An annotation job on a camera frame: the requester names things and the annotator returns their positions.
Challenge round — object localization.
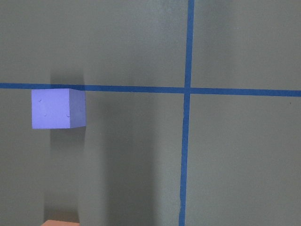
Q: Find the purple foam block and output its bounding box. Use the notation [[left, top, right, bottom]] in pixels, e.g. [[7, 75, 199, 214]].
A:
[[31, 89, 86, 129]]

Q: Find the orange foam block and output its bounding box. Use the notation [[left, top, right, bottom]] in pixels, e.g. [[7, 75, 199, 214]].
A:
[[41, 220, 80, 226]]

